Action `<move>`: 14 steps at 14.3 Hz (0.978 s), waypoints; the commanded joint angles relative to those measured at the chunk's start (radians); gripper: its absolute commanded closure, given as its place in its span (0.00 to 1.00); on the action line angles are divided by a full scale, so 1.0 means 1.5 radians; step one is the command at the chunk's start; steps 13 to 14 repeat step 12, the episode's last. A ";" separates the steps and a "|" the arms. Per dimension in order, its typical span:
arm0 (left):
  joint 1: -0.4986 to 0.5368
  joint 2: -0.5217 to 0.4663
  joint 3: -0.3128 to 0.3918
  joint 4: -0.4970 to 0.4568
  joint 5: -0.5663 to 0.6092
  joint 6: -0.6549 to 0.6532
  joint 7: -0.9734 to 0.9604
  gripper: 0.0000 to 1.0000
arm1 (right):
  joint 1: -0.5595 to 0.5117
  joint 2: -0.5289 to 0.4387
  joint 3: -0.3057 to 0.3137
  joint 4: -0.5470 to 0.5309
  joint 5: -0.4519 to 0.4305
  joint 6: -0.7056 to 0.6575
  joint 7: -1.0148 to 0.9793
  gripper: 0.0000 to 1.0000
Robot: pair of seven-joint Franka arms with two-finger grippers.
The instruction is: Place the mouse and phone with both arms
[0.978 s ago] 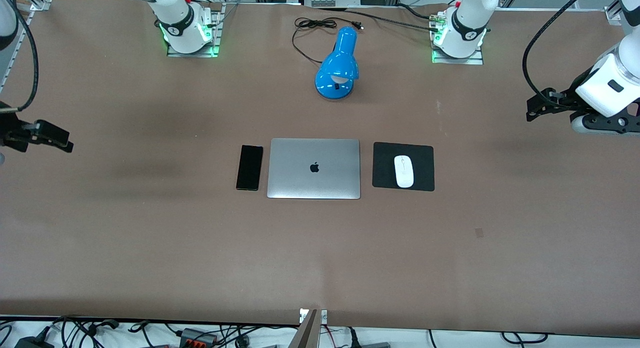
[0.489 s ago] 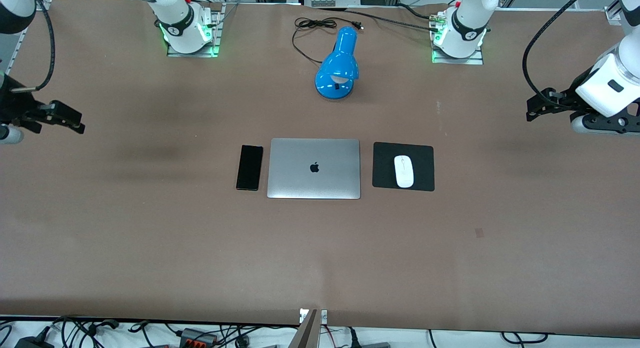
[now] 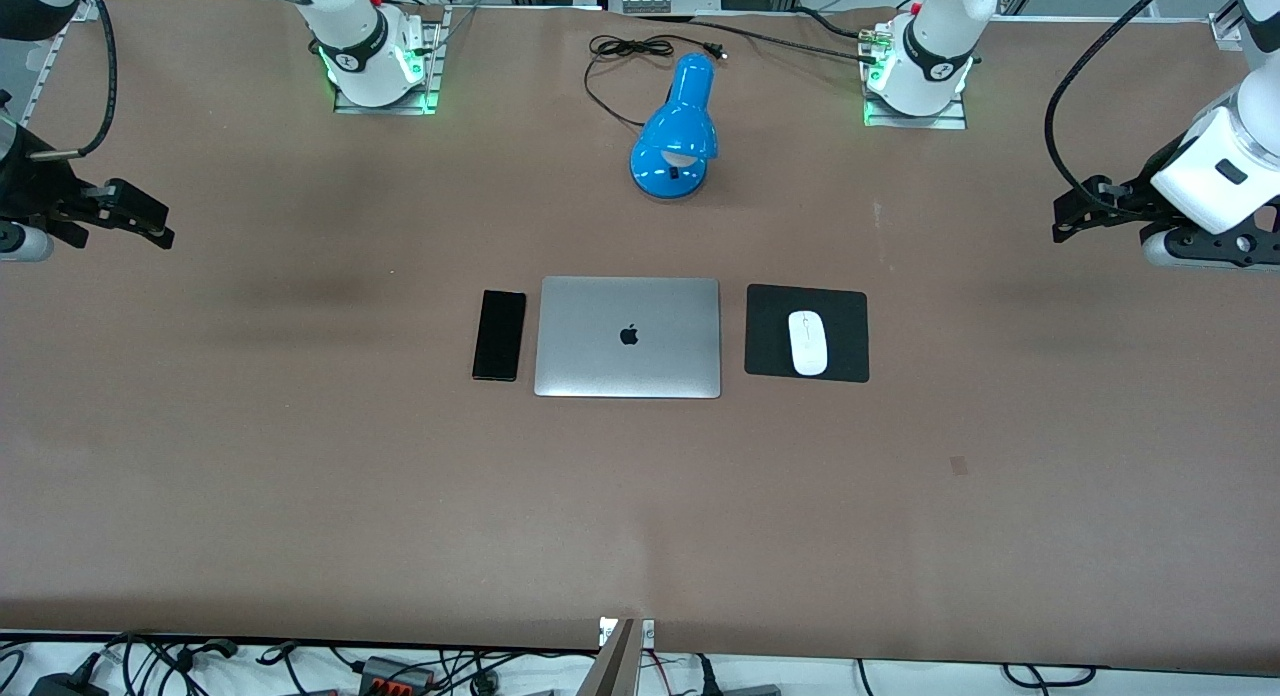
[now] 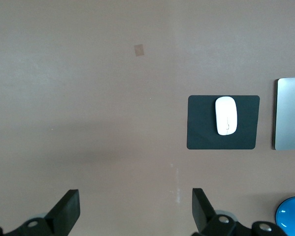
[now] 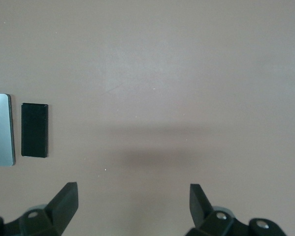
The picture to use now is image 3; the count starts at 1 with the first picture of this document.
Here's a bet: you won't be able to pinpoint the blue desk lamp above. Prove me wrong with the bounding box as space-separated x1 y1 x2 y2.
629 52 720 201

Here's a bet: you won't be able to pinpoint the black smartphone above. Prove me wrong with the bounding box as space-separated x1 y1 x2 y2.
471 289 528 383

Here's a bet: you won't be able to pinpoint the black lamp power cord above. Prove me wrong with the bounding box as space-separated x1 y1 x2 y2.
583 34 728 129

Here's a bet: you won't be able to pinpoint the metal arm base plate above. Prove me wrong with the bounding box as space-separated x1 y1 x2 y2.
333 4 453 116
862 21 969 131

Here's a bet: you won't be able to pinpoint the black power adapter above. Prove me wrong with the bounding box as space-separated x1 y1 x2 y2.
28 664 109 696

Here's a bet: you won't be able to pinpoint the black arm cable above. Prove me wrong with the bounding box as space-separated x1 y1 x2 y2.
28 0 119 161
1044 0 1191 213

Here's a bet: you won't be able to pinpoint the black tangled floor cables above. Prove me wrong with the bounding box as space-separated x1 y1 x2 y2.
0 631 601 696

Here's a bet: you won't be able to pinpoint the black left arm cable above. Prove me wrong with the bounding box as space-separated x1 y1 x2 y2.
1044 0 1191 213

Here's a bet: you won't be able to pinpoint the dark connector box orange levers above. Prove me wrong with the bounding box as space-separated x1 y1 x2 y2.
358 655 438 696

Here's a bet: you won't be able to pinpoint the black mouse pad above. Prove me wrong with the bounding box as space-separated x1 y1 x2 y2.
744 283 871 384

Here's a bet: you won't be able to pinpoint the silver laptop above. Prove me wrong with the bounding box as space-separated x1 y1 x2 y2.
533 276 723 400

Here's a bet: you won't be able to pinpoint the white computer mouse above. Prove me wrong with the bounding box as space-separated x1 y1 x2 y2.
787 310 830 377

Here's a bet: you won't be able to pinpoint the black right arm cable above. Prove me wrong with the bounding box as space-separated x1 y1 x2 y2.
28 0 119 161

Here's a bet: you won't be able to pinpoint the black base power cable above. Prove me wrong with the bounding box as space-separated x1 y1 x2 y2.
636 12 883 65

